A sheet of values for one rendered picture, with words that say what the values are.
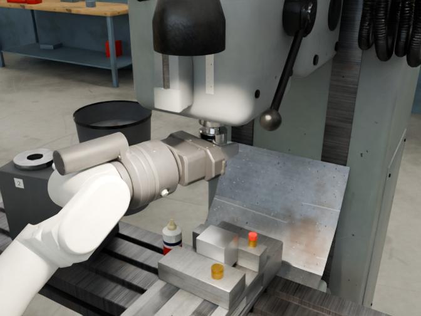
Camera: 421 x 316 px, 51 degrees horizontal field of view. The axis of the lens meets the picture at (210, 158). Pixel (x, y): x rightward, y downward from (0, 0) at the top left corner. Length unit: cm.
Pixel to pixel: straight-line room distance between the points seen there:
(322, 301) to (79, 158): 56
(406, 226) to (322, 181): 193
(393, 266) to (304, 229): 157
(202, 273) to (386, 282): 180
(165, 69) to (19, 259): 29
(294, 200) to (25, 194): 61
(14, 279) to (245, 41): 40
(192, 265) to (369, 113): 51
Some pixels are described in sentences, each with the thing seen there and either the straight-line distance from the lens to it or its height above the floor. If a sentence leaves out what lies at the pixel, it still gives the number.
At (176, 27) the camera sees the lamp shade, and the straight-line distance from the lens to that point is 42.
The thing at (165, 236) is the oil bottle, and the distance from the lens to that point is 94.
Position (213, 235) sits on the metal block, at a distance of 83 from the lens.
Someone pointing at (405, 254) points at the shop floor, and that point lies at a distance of 274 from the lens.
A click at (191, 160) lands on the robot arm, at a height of 125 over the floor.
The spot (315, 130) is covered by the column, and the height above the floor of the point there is 115.
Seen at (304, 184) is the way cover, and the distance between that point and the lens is 110.
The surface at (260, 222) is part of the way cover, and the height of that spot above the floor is 92.
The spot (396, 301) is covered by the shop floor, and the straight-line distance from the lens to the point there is 242.
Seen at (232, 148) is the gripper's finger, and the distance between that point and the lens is 73.
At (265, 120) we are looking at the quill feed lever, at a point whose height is 133.
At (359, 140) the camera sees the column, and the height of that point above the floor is 115.
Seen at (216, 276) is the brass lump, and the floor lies 104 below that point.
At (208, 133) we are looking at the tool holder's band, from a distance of 71.
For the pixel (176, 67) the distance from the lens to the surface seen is 58.
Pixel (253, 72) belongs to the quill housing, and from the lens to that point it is 59.
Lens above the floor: 154
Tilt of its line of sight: 25 degrees down
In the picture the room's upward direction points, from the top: straight up
